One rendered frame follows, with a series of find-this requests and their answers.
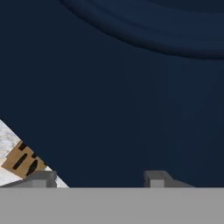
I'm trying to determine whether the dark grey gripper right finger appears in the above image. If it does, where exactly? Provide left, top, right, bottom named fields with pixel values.
left=143, top=170, right=195, bottom=188

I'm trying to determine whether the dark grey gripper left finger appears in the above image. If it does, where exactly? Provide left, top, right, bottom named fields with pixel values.
left=1, top=171, right=58, bottom=188

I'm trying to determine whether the brown box with black marks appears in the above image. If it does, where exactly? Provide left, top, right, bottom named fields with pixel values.
left=1, top=140, right=47, bottom=180

